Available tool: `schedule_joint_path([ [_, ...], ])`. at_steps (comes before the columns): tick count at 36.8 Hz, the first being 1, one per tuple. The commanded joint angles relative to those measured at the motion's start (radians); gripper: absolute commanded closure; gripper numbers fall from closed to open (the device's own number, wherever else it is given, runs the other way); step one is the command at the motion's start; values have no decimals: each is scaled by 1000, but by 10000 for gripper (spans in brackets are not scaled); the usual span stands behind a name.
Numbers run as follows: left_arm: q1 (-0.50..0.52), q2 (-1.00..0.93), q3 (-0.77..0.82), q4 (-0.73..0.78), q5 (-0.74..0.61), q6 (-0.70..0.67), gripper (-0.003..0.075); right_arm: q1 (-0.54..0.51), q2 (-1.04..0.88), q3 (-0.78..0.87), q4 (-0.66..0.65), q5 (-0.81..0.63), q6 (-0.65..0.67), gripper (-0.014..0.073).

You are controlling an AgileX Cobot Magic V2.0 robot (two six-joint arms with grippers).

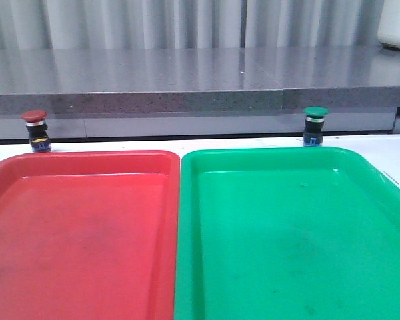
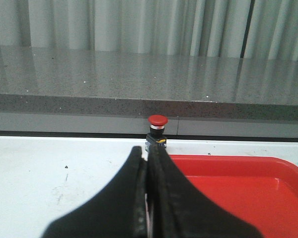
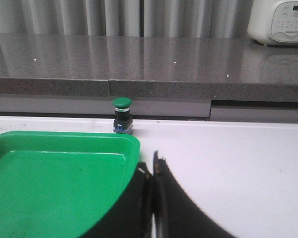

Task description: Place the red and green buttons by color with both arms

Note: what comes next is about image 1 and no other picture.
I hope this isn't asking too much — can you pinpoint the green plastic tray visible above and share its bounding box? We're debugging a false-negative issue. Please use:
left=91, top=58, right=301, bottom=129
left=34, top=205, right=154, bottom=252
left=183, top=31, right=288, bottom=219
left=174, top=147, right=400, bottom=319

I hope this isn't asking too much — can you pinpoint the white container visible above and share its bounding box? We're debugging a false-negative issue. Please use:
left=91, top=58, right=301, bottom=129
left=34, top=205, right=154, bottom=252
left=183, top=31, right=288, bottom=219
left=377, top=0, right=400, bottom=49

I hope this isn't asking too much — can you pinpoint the red plastic tray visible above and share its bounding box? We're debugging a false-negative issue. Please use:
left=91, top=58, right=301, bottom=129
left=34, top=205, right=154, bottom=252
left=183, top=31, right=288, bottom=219
left=0, top=151, right=180, bottom=319

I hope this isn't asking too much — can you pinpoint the grey stone platform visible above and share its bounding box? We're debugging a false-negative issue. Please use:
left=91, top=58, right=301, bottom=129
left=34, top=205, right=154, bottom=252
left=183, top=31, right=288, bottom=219
left=0, top=46, right=400, bottom=117

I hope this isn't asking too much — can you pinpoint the green mushroom push button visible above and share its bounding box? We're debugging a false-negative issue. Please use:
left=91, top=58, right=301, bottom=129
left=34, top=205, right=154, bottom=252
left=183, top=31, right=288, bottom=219
left=303, top=106, right=328, bottom=147

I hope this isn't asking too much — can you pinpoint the red mushroom push button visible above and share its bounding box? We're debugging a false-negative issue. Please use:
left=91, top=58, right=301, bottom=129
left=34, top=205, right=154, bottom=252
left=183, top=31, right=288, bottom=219
left=21, top=110, right=51, bottom=153

